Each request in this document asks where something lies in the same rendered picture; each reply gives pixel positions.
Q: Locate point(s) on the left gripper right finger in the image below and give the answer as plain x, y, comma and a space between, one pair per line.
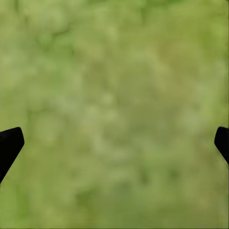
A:
222, 141

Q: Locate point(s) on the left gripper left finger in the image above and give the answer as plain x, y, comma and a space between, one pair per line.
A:
11, 143

